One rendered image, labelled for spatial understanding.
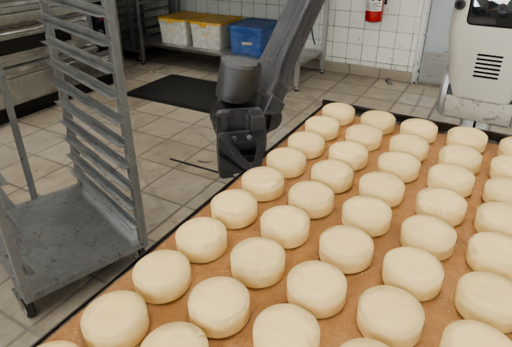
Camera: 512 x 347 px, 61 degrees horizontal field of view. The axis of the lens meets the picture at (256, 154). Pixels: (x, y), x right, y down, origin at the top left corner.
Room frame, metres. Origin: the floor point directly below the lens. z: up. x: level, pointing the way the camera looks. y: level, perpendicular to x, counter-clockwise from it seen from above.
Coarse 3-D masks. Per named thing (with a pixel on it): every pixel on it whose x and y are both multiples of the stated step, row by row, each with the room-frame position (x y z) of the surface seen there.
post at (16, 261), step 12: (0, 192) 1.13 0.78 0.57; (0, 204) 1.12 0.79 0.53; (0, 216) 1.11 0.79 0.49; (0, 228) 1.11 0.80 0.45; (12, 240) 1.12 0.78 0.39; (12, 252) 1.11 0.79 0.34; (12, 264) 1.11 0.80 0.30; (24, 276) 1.12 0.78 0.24; (24, 288) 1.11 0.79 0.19; (24, 300) 1.11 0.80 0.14
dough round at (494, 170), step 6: (498, 156) 0.47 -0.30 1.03; (504, 156) 0.47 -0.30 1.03; (510, 156) 0.47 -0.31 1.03; (492, 162) 0.46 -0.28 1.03; (498, 162) 0.46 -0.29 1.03; (504, 162) 0.46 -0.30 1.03; (510, 162) 0.46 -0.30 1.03; (492, 168) 0.45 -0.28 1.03; (498, 168) 0.45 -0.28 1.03; (504, 168) 0.44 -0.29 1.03; (510, 168) 0.44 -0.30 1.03; (492, 174) 0.45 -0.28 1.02; (498, 174) 0.44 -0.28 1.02; (504, 174) 0.44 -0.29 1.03; (510, 174) 0.43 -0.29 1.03
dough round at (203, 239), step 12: (180, 228) 0.35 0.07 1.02; (192, 228) 0.35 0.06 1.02; (204, 228) 0.35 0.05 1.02; (216, 228) 0.35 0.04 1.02; (180, 240) 0.33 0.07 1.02; (192, 240) 0.33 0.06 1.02; (204, 240) 0.33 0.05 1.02; (216, 240) 0.33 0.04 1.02; (192, 252) 0.32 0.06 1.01; (204, 252) 0.32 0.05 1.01; (216, 252) 0.32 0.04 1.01
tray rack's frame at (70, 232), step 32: (0, 64) 1.74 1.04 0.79; (64, 96) 1.87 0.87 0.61; (32, 192) 1.73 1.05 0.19; (64, 192) 1.79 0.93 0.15; (32, 224) 1.53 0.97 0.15; (64, 224) 1.53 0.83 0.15; (96, 224) 1.53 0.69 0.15; (0, 256) 1.32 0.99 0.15; (32, 256) 1.33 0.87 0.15; (64, 256) 1.33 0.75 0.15; (96, 256) 1.33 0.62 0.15; (32, 288) 1.15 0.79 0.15
